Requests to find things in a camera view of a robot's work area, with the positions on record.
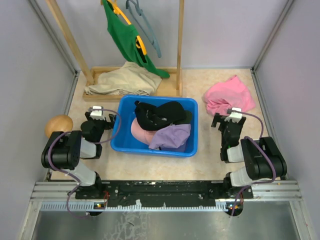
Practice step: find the wooden clothes rack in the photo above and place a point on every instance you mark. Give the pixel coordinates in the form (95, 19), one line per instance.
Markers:
(171, 87)

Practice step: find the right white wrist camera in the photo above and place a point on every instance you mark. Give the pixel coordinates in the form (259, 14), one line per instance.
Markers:
(234, 115)

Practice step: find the purple cap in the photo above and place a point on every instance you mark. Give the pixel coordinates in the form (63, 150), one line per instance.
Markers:
(171, 138)

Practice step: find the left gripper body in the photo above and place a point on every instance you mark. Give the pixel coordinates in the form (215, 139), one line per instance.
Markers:
(101, 125)

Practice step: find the aluminium frame rail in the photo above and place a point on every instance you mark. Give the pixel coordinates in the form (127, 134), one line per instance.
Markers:
(53, 196)

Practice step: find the pink cap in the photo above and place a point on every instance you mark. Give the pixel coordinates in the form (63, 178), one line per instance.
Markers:
(140, 134)

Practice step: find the grey-blue hanger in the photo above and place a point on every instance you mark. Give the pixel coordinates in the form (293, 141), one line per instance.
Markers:
(147, 30)

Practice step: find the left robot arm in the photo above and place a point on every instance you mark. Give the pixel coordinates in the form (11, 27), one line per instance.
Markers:
(66, 148)

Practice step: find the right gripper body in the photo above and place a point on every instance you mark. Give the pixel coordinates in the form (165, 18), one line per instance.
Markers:
(223, 124)

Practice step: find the yellow hanger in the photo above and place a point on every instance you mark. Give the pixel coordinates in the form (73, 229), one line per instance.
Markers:
(125, 16)

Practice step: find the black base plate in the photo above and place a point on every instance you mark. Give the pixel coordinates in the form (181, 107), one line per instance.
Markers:
(181, 193)

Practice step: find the blue plastic bin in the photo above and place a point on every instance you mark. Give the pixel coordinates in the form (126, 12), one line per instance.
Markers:
(125, 142)

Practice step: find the wooden hat stand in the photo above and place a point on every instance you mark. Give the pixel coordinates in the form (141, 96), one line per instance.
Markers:
(59, 123)

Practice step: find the pink cloth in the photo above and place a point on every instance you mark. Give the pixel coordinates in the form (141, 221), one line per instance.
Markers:
(232, 93)

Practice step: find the black cap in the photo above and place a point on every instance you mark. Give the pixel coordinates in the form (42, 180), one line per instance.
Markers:
(154, 118)

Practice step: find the beige cloth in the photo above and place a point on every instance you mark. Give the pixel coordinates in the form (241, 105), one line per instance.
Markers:
(130, 79)

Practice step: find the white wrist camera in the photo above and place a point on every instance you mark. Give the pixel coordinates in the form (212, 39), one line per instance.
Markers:
(234, 115)
(96, 113)

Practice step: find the dark green cap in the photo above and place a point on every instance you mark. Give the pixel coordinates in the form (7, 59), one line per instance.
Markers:
(186, 120)

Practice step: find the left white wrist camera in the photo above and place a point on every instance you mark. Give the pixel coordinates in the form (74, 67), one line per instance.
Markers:
(96, 113)

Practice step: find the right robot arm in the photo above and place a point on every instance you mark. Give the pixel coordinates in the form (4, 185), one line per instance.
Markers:
(263, 161)

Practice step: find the green tank top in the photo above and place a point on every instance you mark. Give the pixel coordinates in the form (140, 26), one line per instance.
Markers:
(145, 62)

